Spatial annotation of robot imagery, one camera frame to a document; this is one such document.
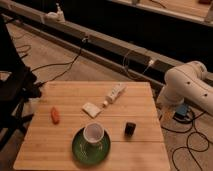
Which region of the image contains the white object on rail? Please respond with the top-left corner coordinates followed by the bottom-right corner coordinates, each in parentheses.
top-left (46, 4), bottom-right (65, 22)

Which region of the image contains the white cup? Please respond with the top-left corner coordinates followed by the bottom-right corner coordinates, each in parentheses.
top-left (83, 122), bottom-right (105, 145)

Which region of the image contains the orange carrot toy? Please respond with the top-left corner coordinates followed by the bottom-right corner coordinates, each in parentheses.
top-left (51, 107), bottom-right (60, 124)

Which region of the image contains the black chair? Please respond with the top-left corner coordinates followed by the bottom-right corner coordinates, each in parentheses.
top-left (0, 14), bottom-right (42, 151)

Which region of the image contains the blue box on floor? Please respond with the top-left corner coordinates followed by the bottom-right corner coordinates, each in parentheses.
top-left (175, 103), bottom-right (189, 118)

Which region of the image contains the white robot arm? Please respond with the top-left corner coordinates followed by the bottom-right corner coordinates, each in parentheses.
top-left (157, 61), bottom-right (213, 115)

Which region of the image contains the black floor cable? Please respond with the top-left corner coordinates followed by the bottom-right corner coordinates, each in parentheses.
top-left (31, 35), bottom-right (89, 88)

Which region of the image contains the black standing eraser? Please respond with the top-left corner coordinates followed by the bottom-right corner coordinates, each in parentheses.
top-left (125, 122), bottom-right (136, 136)

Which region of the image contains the white tube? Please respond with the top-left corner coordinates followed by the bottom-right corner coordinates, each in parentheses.
top-left (103, 83), bottom-right (126, 107)

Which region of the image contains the grey metal rail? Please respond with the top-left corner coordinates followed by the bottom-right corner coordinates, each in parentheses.
top-left (0, 0), bottom-right (213, 88)

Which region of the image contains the green plate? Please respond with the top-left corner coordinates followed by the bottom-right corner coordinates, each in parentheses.
top-left (72, 128), bottom-right (111, 166)

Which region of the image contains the wooden table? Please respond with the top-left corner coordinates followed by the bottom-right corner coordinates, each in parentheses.
top-left (14, 81), bottom-right (170, 171)

